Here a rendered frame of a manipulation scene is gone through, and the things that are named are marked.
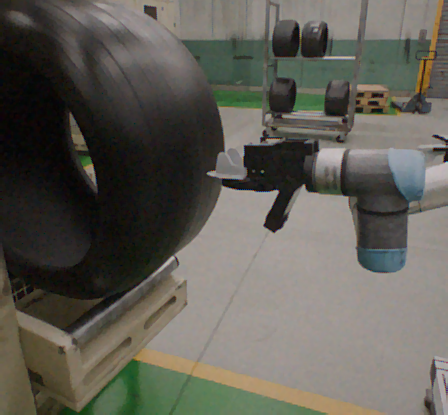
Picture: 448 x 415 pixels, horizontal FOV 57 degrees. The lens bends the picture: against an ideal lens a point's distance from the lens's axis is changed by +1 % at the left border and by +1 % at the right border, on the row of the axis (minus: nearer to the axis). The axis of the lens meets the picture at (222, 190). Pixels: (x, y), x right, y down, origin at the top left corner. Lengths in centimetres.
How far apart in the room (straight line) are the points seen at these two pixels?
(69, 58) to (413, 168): 52
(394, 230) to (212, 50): 1194
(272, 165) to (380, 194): 17
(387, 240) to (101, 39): 53
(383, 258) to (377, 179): 13
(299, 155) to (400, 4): 1118
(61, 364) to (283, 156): 50
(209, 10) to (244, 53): 157
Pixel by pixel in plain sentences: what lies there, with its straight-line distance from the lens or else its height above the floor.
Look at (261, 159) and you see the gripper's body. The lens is 67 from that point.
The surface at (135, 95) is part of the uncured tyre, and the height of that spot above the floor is 133.
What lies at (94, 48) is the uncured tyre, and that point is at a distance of 68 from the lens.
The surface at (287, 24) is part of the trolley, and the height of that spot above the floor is 161.
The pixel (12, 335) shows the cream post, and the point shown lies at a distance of 82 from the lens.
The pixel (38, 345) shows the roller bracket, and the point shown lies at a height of 92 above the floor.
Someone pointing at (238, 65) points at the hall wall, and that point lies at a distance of 1224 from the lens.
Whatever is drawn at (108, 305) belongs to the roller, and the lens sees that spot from 87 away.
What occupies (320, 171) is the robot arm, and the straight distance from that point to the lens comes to 64.
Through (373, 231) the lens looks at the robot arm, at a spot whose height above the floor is 114.
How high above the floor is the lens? 141
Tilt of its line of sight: 20 degrees down
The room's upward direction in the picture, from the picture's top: straight up
